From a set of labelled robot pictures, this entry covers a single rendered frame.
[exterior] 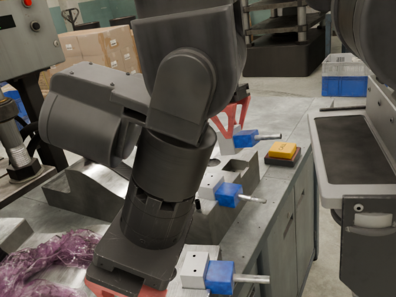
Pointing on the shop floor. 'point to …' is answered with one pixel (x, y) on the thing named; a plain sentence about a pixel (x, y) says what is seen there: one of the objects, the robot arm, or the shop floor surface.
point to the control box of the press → (30, 61)
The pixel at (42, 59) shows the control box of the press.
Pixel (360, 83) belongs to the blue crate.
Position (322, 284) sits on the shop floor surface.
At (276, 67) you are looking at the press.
